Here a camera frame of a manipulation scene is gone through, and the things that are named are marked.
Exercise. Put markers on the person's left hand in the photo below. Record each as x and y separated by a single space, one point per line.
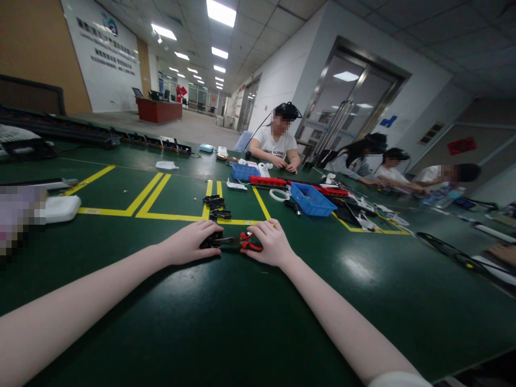
183 246

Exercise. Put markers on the person's right hand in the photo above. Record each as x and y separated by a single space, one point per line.
274 248

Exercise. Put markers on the black plastic part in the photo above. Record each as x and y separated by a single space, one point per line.
221 214
209 242
213 200

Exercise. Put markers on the white tape roll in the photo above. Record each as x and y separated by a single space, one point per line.
272 195

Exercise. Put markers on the large blue plastic bin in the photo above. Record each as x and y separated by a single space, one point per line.
312 199

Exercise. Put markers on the folded white paper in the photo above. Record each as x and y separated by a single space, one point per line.
236 185

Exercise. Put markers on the small blue plastic bin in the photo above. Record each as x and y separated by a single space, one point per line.
244 171

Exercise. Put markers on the crumpled white paper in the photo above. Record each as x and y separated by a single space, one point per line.
166 165

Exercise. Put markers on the pile of black white parts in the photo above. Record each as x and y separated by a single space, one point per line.
367 213

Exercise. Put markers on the light blue small box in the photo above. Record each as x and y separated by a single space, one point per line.
206 148

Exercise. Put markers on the white flat box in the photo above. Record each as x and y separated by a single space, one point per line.
62 209

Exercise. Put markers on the red reception desk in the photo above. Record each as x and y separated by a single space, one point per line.
159 111

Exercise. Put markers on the row of black strips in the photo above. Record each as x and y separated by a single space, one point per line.
80 131

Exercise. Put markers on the glass double door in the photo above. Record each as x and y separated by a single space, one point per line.
350 100

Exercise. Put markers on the clear water bottles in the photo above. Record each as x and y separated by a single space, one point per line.
443 196

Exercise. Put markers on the black chair back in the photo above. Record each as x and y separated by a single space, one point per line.
32 94

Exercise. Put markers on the blue wall sign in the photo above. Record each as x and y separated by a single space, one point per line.
388 121

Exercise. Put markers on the red wall sign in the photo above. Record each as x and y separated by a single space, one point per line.
462 146

